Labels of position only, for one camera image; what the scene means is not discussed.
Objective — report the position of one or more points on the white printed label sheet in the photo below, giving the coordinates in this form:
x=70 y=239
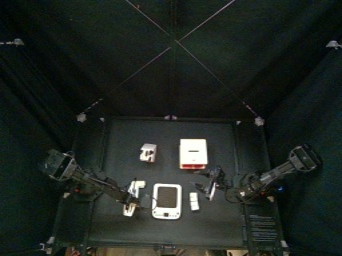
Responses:
x=263 y=230

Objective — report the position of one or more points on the white salmon sushi toy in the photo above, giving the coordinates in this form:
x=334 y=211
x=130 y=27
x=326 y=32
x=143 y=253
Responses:
x=194 y=201

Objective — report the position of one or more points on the white red toy microwave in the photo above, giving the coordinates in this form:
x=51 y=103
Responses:
x=193 y=153

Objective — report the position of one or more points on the black cloth backdrop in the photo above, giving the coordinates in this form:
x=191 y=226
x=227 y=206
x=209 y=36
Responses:
x=171 y=56

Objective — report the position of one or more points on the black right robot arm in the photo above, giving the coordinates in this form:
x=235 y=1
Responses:
x=285 y=170

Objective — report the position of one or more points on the silver frame corner clamp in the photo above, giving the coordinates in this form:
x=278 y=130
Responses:
x=333 y=44
x=170 y=117
x=259 y=121
x=80 y=117
x=16 y=42

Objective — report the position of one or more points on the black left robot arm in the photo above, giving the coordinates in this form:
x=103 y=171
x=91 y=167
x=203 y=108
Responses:
x=91 y=180

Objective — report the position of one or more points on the small white toy appliance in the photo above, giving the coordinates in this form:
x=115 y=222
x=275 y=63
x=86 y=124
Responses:
x=149 y=152

